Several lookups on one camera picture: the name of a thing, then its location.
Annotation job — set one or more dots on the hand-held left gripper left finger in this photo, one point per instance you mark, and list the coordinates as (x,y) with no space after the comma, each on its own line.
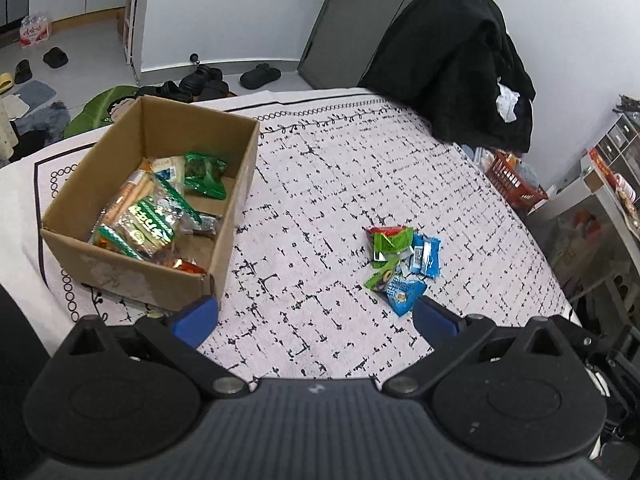
(197,317)

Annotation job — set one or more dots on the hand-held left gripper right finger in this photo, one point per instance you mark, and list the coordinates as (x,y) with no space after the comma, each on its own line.
(435,320)

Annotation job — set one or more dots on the blue snack packet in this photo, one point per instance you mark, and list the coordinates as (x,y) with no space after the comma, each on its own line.
(405,295)

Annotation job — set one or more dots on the orange snack packet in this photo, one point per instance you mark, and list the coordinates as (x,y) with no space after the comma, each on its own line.
(187,265)

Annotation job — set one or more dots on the translucent dark snack packet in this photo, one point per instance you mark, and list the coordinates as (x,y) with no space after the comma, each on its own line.
(205,224)

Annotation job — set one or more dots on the brown cardboard box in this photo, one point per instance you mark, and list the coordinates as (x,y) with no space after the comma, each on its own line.
(220,220)

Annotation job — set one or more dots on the green cracker packet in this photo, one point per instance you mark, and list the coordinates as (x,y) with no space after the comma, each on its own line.
(145,220)

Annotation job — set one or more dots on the orange cracker packet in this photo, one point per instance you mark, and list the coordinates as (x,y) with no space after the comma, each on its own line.
(130,192)

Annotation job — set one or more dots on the dark green snack packet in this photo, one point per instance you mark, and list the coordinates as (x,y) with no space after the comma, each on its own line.
(202,175)

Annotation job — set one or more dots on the blue and silver packet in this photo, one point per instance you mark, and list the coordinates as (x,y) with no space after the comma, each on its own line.
(425,255)

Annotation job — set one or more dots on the small bright green packet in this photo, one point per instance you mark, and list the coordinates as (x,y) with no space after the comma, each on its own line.
(377,280)

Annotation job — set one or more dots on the light green snack packet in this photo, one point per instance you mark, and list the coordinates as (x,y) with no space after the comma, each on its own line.
(390,245)

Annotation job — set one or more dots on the red snack packet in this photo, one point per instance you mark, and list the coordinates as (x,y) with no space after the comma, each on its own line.
(380,230)

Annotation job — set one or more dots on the clear storage bin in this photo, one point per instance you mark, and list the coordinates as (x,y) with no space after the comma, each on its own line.
(580,245)

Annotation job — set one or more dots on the red plastic basket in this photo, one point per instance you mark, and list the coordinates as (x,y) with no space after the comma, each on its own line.
(515,185)

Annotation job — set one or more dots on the white black-patterned tablecloth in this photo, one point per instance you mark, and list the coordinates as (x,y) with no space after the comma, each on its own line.
(320,185)

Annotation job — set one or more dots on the white side table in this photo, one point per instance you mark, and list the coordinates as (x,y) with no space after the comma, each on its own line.
(575,200)

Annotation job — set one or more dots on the person's dark clothing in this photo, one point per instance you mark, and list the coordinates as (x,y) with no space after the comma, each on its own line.
(15,385)

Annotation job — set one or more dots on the red box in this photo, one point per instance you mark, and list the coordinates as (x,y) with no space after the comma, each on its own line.
(605,165)

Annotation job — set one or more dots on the brown shoe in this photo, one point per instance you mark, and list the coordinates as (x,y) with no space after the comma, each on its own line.
(215,91)

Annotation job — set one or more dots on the black shoe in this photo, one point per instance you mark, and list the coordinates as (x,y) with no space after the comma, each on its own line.
(165,92)
(202,77)

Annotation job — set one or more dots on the white garment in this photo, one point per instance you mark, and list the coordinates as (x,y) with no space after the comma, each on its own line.
(507,102)

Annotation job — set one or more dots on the green cartoon floor mat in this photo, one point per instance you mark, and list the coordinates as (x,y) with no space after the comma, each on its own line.
(100,110)

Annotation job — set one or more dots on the fluffy grey rug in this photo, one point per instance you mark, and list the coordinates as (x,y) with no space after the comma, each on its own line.
(42,122)

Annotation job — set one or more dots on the black slipper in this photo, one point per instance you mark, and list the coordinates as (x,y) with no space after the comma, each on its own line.
(260,76)
(55,57)
(23,71)

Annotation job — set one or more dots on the grey drawer unit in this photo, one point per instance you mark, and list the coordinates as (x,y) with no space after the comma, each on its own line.
(620,140)

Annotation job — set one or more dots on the black jacket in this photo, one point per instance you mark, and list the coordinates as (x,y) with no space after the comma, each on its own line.
(450,60)

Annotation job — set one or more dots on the white dotted cloth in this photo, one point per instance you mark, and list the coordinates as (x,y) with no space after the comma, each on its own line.
(9,130)

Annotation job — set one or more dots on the grey floor mat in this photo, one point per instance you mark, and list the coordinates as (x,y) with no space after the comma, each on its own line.
(37,94)

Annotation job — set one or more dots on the yellow slipper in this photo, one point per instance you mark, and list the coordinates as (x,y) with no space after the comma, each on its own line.
(5,83)

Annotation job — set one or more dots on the white shelf rack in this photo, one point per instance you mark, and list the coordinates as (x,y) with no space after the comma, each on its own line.
(132,15)

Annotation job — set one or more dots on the grey door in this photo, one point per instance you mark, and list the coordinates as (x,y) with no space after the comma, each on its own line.
(350,20)

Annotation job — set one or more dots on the pack of water bottles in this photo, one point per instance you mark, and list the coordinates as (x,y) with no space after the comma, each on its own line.
(36,30)

